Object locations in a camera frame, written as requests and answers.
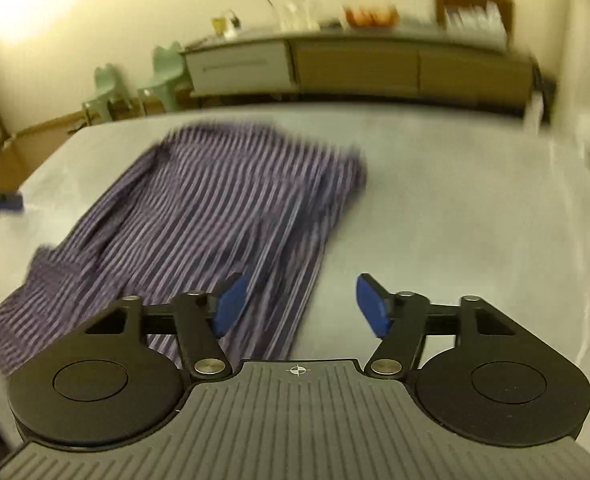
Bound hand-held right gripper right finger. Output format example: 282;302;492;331
355;273;519;380

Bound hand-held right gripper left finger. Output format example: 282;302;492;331
84;273;250;381

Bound purple striped shirt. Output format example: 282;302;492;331
0;119;368;378

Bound white sheet covered bed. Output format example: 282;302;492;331
0;101;590;463

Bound green plastic chair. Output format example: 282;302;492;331
81;62;138;126
137;41;196;113

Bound long low sideboard cabinet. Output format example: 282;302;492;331
181;27;540;113

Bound yellow bottle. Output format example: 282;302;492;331
211;10;241;40

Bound red packaged goods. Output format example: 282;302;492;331
342;2;401;30

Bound clear glass jars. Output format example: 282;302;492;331
277;0;323;33

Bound wooden box with papers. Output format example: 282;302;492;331
434;0;517;38

